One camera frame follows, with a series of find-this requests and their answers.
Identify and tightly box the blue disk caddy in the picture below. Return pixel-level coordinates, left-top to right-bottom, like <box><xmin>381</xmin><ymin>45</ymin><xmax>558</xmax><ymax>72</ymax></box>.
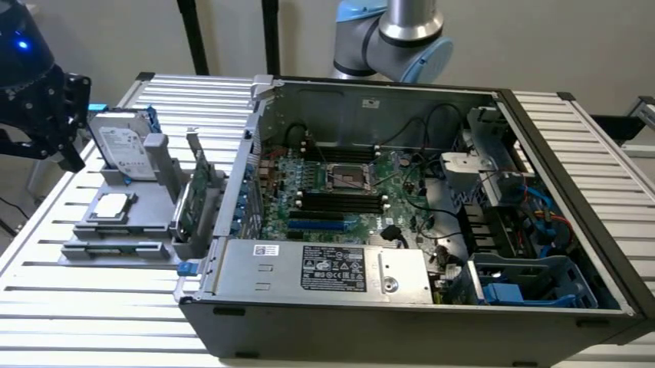
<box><xmin>89</xmin><ymin>102</ymin><xmax>163</xmax><ymax>136</ymax></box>

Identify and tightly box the green motherboard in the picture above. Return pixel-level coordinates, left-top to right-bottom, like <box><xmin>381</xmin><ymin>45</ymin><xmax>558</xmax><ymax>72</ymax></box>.
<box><xmin>254</xmin><ymin>149</ymin><xmax>448</xmax><ymax>247</ymax></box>

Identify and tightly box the silver metal drive cage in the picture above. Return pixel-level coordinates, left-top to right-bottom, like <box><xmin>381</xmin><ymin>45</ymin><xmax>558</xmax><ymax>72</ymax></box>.
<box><xmin>462</xmin><ymin>106</ymin><xmax>540</xmax><ymax>205</ymax></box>

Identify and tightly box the metal CPU socket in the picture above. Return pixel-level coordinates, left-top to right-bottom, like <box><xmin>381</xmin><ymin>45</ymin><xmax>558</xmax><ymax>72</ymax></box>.
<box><xmin>319</xmin><ymin>162</ymin><xmax>383</xmax><ymax>193</ymax></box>

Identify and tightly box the blue plastic disk bay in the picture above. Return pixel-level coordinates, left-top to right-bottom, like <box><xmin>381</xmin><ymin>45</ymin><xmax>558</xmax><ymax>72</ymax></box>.
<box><xmin>468</xmin><ymin>251</ymin><xmax>600</xmax><ymax>308</ymax></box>

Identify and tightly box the black stand pole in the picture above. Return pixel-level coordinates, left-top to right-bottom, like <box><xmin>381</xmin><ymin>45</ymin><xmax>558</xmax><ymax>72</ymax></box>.
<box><xmin>177</xmin><ymin>0</ymin><xmax>213</xmax><ymax>76</ymax></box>

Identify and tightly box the green RAM stick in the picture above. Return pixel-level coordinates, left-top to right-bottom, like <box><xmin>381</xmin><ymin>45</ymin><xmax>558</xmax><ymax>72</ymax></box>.
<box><xmin>82</xmin><ymin>248</ymin><xmax>166</xmax><ymax>257</ymax></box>

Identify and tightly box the black expansion slot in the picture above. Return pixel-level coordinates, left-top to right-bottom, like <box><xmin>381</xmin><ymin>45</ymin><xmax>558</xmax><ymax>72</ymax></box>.
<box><xmin>289</xmin><ymin>209</ymin><xmax>346</xmax><ymax>222</ymax></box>

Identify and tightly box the silver CPU chip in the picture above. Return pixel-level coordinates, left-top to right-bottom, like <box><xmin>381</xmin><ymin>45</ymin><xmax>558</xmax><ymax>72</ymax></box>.
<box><xmin>94</xmin><ymin>192</ymin><xmax>134</xmax><ymax>216</ymax></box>

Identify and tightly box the short black wire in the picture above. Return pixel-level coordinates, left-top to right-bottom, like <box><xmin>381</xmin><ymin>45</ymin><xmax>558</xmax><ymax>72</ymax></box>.
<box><xmin>283</xmin><ymin>122</ymin><xmax>310</xmax><ymax>146</ymax></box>

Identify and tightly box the silver hard disk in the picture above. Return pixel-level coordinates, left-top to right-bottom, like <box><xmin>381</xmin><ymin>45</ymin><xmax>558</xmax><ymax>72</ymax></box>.
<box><xmin>87</xmin><ymin>110</ymin><xmax>158</xmax><ymax>182</ymax></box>

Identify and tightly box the aluminium frame profile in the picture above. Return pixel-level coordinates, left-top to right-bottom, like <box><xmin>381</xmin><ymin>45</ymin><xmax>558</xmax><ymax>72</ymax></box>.
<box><xmin>621</xmin><ymin>95</ymin><xmax>655</xmax><ymax>155</ymax></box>

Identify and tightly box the black looped wire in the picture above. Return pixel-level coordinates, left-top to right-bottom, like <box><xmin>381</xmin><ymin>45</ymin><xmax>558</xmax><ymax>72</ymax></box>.
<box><xmin>407</xmin><ymin>102</ymin><xmax>469</xmax><ymax>150</ymax></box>

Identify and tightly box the black open PC case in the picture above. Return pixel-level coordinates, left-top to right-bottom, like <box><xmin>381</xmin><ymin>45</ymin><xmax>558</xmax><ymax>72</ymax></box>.
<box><xmin>177</xmin><ymin>74</ymin><xmax>655</xmax><ymax>363</ymax></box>

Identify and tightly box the blue expansion slot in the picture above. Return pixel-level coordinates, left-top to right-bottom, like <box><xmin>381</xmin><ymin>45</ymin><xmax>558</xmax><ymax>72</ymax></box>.
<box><xmin>286</xmin><ymin>218</ymin><xmax>346</xmax><ymax>231</ymax></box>

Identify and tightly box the blue disk wire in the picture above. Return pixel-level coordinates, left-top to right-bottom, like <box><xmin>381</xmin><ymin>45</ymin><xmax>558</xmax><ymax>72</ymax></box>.
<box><xmin>516</xmin><ymin>182</ymin><xmax>558</xmax><ymax>258</ymax></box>

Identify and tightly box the silver fan bracket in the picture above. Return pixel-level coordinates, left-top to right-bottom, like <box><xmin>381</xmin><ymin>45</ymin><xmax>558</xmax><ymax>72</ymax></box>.
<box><xmin>438</xmin><ymin>150</ymin><xmax>500</xmax><ymax>180</ymax></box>

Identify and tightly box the red disk wire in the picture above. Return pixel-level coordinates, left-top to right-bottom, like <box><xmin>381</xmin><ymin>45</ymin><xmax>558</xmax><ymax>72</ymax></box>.
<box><xmin>548</xmin><ymin>213</ymin><xmax>578</xmax><ymax>247</ymax></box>

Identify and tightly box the grey parts rack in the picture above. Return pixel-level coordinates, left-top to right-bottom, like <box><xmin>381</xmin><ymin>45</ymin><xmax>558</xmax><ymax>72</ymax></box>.
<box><xmin>59</xmin><ymin>133</ymin><xmax>230</xmax><ymax>270</ymax></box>

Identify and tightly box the green graphics card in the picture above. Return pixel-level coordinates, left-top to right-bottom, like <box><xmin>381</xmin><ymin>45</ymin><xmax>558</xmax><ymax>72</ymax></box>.
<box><xmin>170</xmin><ymin>126</ymin><xmax>221</xmax><ymax>243</ymax></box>

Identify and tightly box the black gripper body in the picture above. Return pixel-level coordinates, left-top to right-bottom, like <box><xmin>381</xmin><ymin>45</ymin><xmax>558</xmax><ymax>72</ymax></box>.
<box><xmin>0</xmin><ymin>0</ymin><xmax>69</xmax><ymax>136</ymax></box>

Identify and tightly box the silver power supply unit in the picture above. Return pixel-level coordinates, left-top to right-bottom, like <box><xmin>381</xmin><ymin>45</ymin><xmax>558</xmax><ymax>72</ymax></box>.
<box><xmin>211</xmin><ymin>238</ymin><xmax>438</xmax><ymax>304</ymax></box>

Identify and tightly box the black RAM slot bank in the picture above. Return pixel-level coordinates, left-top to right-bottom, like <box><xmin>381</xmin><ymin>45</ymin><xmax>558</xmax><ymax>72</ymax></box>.
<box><xmin>295</xmin><ymin>189</ymin><xmax>390</xmax><ymax>215</ymax></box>
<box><xmin>301</xmin><ymin>142</ymin><xmax>383</xmax><ymax>164</ymax></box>

